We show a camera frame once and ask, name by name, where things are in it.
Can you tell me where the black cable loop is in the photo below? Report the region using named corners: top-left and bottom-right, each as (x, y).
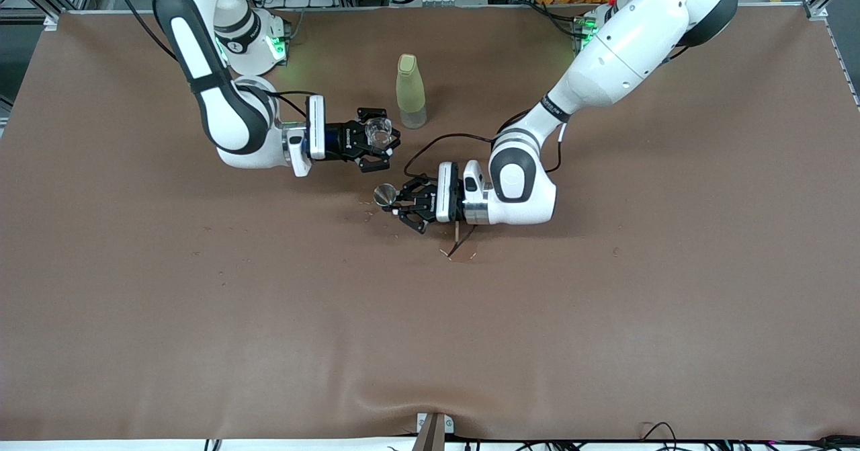
top-left (638, 422), bottom-right (679, 451)

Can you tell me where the large spilled liquid puddle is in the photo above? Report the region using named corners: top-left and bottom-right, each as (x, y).
top-left (440, 235), bottom-right (480, 263)

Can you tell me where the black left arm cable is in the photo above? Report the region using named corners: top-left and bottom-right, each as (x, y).
top-left (404, 110), bottom-right (573, 259)

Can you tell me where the green-sleeved glass shaker bottle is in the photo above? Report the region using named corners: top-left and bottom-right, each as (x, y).
top-left (395, 53), bottom-right (429, 130)

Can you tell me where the brown table mat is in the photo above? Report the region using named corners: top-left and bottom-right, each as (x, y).
top-left (0, 4), bottom-right (860, 442)

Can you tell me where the clear glass measuring beaker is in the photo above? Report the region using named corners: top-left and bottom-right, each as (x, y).
top-left (364, 117), bottom-right (396, 153)

